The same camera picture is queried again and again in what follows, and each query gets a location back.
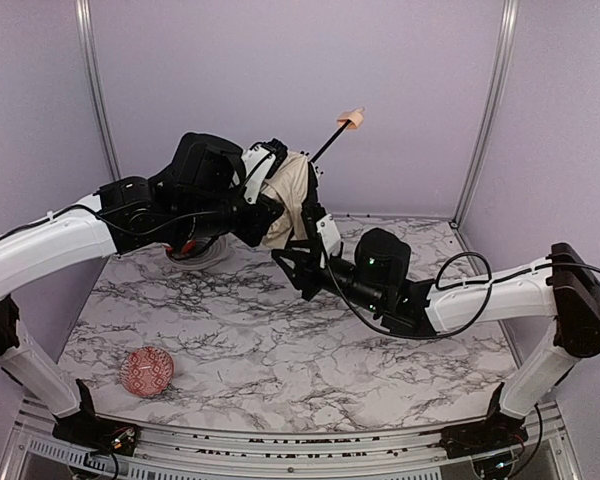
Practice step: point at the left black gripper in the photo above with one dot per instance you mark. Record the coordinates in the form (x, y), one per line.
(262, 220)

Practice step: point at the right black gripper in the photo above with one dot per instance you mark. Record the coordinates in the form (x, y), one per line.
(309, 267)

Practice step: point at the beige folding umbrella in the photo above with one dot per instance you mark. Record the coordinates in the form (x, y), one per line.
(296, 181)

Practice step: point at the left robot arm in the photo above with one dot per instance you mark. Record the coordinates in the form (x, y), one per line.
(211, 188)

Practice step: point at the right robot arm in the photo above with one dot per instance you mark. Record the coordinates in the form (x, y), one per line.
(559, 286)

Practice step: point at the grey ringed silicone mat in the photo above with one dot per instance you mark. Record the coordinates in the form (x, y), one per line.
(210, 252)

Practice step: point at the orange white bowl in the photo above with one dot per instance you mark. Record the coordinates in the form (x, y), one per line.
(189, 250)

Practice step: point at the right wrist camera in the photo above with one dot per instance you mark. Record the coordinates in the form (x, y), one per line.
(320, 227)

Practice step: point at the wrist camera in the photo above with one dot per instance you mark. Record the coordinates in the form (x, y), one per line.
(257, 164)
(320, 227)

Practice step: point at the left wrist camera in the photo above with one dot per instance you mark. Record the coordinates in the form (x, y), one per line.
(257, 164)

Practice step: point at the front aluminium rail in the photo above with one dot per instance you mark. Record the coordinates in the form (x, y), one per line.
(170, 452)

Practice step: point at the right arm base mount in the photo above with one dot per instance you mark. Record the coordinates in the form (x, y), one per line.
(473, 439)

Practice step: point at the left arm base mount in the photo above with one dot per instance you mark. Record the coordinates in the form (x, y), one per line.
(103, 435)

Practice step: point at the left aluminium frame post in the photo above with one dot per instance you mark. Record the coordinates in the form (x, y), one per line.
(89, 52)

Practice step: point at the aluminium frame post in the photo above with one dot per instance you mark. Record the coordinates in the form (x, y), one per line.
(496, 87)
(89, 52)

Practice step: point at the right aluminium frame post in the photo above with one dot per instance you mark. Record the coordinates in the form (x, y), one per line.
(496, 87)

